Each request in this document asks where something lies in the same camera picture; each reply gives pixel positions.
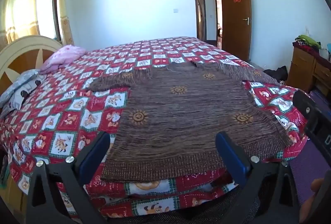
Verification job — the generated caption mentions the brown door frame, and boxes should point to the brown door frame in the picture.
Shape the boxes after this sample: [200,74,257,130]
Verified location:
[191,0,228,48]

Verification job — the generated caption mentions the narrow yellow curtain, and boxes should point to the narrow yellow curtain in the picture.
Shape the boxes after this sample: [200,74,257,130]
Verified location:
[57,0,75,46]

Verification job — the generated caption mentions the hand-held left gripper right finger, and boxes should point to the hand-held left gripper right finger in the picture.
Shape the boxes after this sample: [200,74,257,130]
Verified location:
[215,132,302,224]

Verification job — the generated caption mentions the pink pillow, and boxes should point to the pink pillow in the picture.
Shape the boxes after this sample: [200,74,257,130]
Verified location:
[39,44,87,75]

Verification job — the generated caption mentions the black bag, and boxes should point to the black bag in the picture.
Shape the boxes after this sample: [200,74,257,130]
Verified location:
[264,66,289,81]

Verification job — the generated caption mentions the wide yellow curtain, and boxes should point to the wide yellow curtain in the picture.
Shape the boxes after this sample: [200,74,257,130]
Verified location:
[0,0,42,46]

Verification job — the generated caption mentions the cream wooden headboard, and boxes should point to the cream wooden headboard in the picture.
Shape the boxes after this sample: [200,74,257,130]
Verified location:
[0,35,64,111]

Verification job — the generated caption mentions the wooden cabinet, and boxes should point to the wooden cabinet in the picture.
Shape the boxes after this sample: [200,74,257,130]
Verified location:
[287,45,331,96]

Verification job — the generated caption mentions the brown knitted sweater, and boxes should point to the brown knitted sweater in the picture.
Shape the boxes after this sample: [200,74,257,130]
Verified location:
[88,60,294,183]

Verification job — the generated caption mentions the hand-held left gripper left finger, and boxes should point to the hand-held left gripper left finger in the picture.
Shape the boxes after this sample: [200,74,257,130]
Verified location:
[26,132,112,224]

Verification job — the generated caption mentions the person's right hand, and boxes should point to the person's right hand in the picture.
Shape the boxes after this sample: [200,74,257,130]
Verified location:
[299,178,325,224]

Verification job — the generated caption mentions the hallway wooden door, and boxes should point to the hallway wooden door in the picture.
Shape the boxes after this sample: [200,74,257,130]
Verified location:
[196,0,207,41]

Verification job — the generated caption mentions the purple floor mat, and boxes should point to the purple floor mat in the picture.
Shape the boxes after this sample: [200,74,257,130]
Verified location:
[290,89,331,206]

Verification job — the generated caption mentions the dark red cloth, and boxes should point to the dark red cloth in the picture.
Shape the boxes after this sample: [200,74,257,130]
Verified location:
[292,41,331,69]

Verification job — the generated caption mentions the grey patterned pillow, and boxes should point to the grey patterned pillow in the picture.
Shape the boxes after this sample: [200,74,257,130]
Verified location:
[0,69,48,118]

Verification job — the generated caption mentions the green cloth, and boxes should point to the green cloth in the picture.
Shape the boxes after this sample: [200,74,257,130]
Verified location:
[295,35,321,49]

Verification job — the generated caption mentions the brown wooden door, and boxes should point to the brown wooden door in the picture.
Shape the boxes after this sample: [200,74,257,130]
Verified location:
[222,0,252,61]

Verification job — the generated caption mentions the red checked cartoon quilt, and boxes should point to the red checked cartoon quilt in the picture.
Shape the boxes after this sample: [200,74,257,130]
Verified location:
[0,36,309,219]

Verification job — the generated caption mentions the window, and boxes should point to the window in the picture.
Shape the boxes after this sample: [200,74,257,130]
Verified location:
[36,0,61,42]

